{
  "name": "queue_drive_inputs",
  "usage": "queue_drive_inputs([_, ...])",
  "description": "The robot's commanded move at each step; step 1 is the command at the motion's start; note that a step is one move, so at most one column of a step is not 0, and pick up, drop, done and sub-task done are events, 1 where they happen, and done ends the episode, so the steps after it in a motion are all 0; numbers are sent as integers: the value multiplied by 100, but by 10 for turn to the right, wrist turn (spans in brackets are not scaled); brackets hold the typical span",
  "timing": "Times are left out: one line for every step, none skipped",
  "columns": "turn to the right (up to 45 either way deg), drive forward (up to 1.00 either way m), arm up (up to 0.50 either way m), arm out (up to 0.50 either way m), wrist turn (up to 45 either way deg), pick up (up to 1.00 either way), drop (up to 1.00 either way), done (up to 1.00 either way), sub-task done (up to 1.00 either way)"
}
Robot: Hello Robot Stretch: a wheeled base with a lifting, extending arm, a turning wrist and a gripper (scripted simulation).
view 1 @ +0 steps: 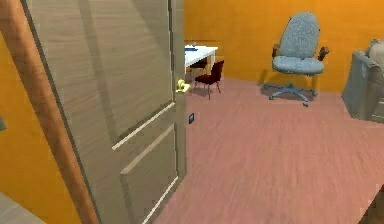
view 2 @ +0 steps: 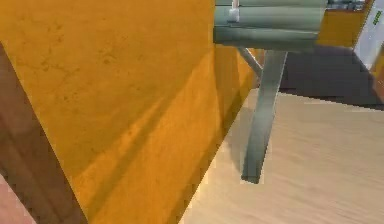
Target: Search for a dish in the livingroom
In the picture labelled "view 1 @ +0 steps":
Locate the blue dish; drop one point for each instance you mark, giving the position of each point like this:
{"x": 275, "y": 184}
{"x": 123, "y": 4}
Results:
{"x": 191, "y": 48}

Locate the yellow door knob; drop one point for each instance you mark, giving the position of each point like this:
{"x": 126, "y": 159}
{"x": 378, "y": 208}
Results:
{"x": 181, "y": 86}

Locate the dark red chair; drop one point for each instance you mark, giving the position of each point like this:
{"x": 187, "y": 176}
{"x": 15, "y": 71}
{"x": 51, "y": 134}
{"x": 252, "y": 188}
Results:
{"x": 212, "y": 76}

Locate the white table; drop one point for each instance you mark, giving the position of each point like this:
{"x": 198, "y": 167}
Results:
{"x": 199, "y": 53}

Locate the grey-brown panelled room door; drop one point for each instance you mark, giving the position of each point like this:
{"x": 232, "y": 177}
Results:
{"x": 116, "y": 83}

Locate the blue-grey office chair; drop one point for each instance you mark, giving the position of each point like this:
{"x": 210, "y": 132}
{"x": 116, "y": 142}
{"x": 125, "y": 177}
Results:
{"x": 297, "y": 53}

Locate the grey sofa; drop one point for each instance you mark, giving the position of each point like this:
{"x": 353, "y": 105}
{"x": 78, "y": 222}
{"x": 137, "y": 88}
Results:
{"x": 366, "y": 86}

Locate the beige cushion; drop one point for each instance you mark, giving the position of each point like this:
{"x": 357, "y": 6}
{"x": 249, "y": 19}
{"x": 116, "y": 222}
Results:
{"x": 377, "y": 51}

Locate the dark brown furniture corner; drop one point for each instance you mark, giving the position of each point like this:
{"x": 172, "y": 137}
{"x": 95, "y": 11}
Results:
{"x": 375, "y": 208}

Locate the small black wall socket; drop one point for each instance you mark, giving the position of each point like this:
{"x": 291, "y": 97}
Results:
{"x": 191, "y": 118}

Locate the brown wooden door frame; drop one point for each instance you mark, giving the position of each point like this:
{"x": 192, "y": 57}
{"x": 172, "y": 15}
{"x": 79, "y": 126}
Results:
{"x": 40, "y": 100}

